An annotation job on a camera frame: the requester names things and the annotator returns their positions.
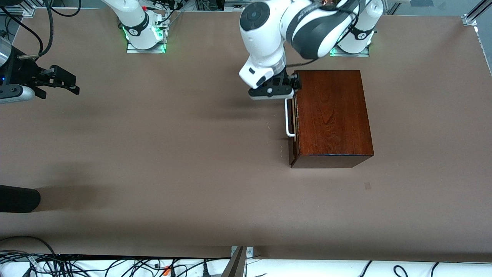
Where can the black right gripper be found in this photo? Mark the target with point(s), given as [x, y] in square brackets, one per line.
[24, 72]

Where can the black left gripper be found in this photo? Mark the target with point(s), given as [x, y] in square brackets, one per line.
[289, 78]

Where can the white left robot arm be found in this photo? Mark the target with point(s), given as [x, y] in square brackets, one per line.
[265, 34]

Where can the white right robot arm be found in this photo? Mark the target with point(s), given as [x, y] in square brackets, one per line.
[132, 15]

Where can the dark brown wooden cabinet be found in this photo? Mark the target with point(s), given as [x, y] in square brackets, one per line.
[330, 115]

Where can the grey power strip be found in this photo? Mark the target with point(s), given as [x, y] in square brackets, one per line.
[234, 5]

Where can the black cylindrical object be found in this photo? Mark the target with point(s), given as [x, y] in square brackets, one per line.
[19, 198]

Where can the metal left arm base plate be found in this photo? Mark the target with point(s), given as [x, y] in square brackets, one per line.
[353, 55]

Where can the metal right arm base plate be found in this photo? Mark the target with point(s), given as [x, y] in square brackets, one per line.
[146, 50]

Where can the aluminium frame bar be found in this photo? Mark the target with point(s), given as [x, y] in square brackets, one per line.
[23, 9]
[476, 13]

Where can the aluminium profile post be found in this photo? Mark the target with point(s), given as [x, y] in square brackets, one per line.
[236, 265]

